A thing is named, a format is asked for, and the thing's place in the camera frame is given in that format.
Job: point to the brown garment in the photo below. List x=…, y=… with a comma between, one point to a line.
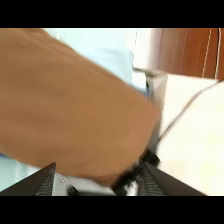
x=66, y=100

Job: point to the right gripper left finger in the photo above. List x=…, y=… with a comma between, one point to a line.
x=38, y=185

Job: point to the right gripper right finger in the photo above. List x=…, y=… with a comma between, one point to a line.
x=160, y=183

